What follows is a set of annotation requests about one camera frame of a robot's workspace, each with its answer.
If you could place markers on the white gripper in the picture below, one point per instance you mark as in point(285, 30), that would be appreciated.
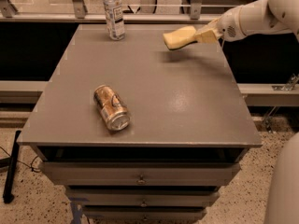
point(229, 27)

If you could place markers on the yellow sponge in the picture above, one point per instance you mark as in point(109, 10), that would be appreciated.
point(180, 38)

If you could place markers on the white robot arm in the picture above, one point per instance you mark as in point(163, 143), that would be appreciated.
point(264, 17)

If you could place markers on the clear plastic water bottle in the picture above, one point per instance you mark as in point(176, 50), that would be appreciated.
point(114, 19)

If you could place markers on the grey drawer cabinet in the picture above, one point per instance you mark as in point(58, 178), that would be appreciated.
point(184, 105)

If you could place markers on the gold aluminium drink can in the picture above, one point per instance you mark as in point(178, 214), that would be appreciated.
point(112, 109)

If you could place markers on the top grey drawer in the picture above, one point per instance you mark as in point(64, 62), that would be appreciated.
point(139, 174)

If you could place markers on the grey drawer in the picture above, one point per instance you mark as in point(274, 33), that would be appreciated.
point(144, 213)
point(143, 197)
point(139, 174)

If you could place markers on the middle grey drawer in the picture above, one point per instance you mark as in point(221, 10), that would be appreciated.
point(143, 197)

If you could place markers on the bottom grey drawer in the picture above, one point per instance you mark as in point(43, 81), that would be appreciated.
point(144, 213)

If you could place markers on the black bar on floor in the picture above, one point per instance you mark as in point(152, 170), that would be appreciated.
point(11, 163)

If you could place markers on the metal window railing frame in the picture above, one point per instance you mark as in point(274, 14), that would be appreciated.
point(135, 11)

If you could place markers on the grey metal ledge rail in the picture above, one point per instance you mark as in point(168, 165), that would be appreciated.
point(21, 92)

